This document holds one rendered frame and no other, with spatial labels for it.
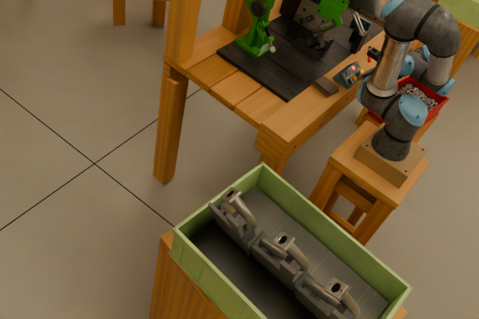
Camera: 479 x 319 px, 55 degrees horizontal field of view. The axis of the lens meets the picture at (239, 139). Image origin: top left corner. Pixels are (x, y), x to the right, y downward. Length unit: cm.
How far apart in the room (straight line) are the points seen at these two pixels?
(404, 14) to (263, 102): 71
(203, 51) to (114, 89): 119
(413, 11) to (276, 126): 67
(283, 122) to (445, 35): 70
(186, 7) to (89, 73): 156
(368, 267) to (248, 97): 84
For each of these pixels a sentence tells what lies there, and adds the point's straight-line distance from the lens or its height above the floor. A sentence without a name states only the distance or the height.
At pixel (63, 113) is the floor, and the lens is 303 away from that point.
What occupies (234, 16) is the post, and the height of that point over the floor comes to 97.
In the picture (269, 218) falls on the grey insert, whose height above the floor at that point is 85.
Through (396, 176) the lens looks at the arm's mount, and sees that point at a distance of 187.
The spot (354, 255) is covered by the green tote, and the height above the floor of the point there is 91.
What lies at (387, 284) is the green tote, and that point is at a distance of 157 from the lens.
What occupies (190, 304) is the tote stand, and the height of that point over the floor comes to 64.
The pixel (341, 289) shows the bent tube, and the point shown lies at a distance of 115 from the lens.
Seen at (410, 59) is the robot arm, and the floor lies 123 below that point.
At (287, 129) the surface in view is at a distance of 182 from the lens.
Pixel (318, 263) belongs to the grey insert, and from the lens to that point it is 157.
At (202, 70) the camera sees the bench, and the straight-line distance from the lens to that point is 201.
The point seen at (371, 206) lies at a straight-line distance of 195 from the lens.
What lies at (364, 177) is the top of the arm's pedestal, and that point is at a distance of 186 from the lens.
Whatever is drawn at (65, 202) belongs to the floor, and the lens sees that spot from 261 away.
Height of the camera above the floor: 215
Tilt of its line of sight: 46 degrees down
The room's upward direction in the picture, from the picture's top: 16 degrees clockwise
